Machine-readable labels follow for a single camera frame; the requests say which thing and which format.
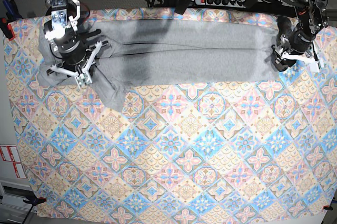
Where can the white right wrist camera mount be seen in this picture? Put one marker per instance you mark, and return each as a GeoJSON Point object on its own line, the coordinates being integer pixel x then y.
{"type": "Point", "coordinates": [78, 64]}

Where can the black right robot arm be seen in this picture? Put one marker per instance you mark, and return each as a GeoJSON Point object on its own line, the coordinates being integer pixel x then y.
{"type": "Point", "coordinates": [66, 18]}

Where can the white power strip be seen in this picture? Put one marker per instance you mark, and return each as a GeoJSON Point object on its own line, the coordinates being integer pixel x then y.
{"type": "Point", "coordinates": [220, 3]}

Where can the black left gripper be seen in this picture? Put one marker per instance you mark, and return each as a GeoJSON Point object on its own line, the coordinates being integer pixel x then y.
{"type": "Point", "coordinates": [295, 44]}

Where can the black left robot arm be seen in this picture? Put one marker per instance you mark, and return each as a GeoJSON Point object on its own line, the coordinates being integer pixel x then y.
{"type": "Point", "coordinates": [310, 18]}

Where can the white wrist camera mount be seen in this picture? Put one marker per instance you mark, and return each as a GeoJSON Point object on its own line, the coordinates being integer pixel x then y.
{"type": "Point", "coordinates": [78, 64]}
{"type": "Point", "coordinates": [310, 58]}

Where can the patterned colourful tablecloth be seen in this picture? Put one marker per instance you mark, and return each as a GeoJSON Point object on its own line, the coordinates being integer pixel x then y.
{"type": "Point", "coordinates": [229, 152]}

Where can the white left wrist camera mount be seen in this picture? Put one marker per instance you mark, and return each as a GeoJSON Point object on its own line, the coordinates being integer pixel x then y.
{"type": "Point", "coordinates": [310, 58]}

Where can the red white labels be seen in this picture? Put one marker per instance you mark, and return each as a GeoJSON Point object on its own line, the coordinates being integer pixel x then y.
{"type": "Point", "coordinates": [9, 154]}

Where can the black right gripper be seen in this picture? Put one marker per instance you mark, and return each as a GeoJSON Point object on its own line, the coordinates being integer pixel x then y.
{"type": "Point", "coordinates": [66, 45]}

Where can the black orange clamp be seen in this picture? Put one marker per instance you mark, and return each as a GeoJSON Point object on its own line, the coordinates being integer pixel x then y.
{"type": "Point", "coordinates": [32, 200]}
{"type": "Point", "coordinates": [12, 15]}

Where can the black orange clamp bottom left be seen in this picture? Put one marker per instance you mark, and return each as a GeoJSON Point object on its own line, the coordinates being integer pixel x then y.
{"type": "Point", "coordinates": [32, 200]}

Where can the black orange clamp top left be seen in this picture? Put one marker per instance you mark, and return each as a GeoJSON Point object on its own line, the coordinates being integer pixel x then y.
{"type": "Point", "coordinates": [12, 15]}

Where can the grey T-shirt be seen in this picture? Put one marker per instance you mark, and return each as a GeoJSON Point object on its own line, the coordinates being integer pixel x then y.
{"type": "Point", "coordinates": [167, 52]}

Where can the orange clamp bottom right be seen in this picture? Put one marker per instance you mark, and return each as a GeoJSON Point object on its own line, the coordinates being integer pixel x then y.
{"type": "Point", "coordinates": [328, 208]}

